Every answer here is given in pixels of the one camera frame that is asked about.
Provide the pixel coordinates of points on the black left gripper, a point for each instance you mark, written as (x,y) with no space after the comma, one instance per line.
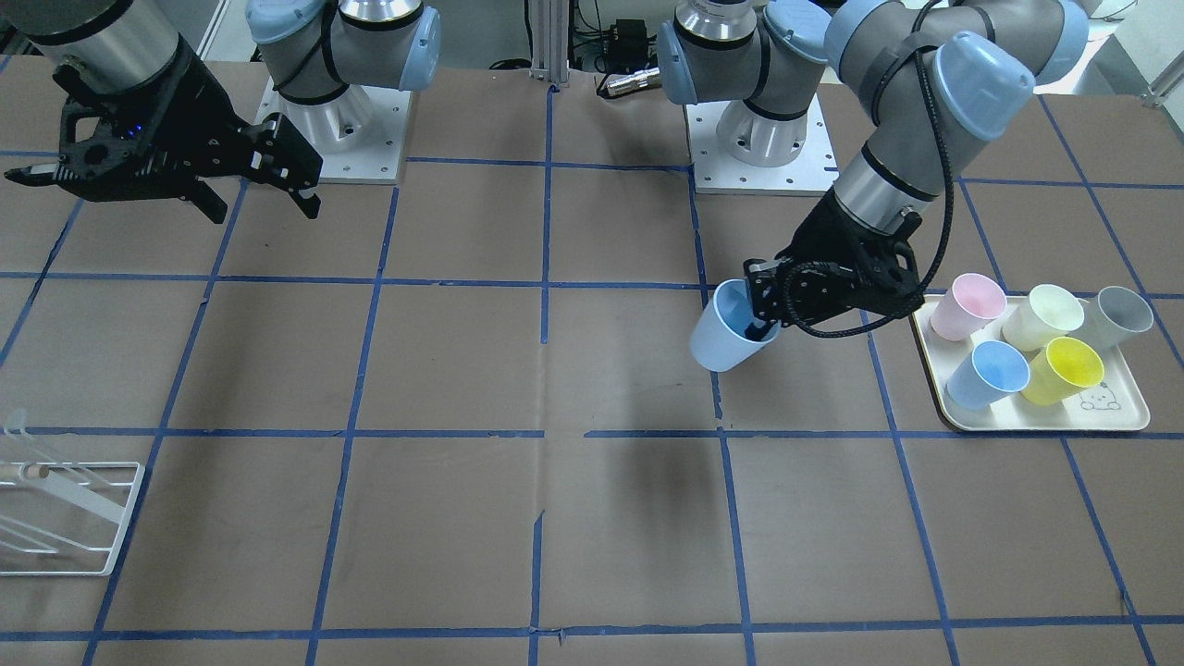
(826,239)

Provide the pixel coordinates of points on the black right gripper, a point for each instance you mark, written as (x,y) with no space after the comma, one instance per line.
(197,109)

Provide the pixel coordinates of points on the light blue cup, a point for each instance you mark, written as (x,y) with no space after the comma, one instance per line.
(717,341)

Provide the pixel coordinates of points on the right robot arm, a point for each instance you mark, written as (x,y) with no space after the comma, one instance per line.
(313,49)

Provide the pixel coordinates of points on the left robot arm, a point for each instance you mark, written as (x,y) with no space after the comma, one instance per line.
(939,83)

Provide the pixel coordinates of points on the pink cup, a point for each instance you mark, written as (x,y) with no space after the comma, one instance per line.
(972,302)

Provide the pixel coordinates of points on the pale green cup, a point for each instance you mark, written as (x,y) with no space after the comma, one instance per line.
(1048,312)

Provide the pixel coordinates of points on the yellow cup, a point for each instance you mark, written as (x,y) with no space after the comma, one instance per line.
(1062,368)

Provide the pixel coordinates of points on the grey cup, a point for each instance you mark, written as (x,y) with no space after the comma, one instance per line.
(1114,316)

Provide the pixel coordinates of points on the cream serving tray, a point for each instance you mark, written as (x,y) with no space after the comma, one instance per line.
(1116,404)

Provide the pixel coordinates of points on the wooden rack dowel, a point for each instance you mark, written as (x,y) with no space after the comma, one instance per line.
(23,472)

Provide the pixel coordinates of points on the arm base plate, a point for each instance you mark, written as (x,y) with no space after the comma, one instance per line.
(737,151)
(370,139)

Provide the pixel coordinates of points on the aluminium frame post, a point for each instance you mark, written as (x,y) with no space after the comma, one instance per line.
(549,38)

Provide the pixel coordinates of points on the white wire cup rack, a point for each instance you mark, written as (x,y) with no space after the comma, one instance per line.
(74,522)

